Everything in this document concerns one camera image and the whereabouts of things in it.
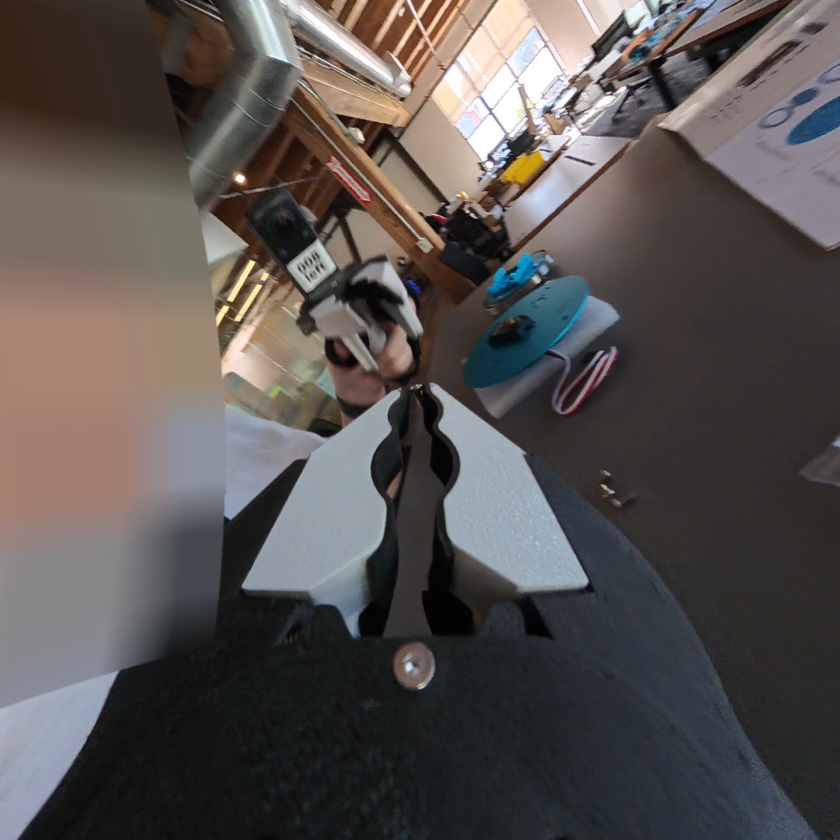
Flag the large grid window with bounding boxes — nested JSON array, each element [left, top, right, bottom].
[[432, 25, 567, 162]]

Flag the metal air duct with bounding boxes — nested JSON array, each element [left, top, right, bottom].
[[282, 0, 414, 99], [177, 0, 304, 206]]

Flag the person's left hand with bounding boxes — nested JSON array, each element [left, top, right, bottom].
[[325, 320, 422, 409]]

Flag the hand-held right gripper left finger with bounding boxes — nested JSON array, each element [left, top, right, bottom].
[[241, 387, 411, 634]]

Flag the yellow bin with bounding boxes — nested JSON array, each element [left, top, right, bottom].
[[500, 151, 546, 186]]

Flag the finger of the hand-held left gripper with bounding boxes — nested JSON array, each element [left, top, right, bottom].
[[307, 297, 389, 373], [350, 258, 425, 340]]

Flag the wood-edged dark desk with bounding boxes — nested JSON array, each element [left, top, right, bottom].
[[600, 0, 791, 109]]

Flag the red white wall sign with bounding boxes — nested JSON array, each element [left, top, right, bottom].
[[326, 155, 374, 206]]

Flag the red white servo cable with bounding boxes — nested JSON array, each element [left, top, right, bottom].
[[550, 346, 620, 416]]

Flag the person's left forearm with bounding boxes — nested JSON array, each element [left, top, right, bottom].
[[333, 384, 393, 431]]

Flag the white printed cardboard box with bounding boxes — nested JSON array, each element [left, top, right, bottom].
[[658, 0, 840, 252]]

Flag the black backpack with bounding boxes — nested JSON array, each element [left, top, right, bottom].
[[441, 209, 513, 263]]

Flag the person's white shirt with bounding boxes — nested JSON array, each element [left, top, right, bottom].
[[0, 403, 329, 840]]

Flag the blue round metal plate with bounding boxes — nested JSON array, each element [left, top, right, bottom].
[[462, 276, 590, 389]]

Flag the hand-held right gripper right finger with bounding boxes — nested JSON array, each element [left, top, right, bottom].
[[427, 384, 590, 599]]

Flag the blue parts on round base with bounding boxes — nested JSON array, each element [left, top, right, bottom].
[[484, 251, 553, 311]]

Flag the white foam sheet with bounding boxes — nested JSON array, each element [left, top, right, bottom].
[[474, 294, 622, 421]]

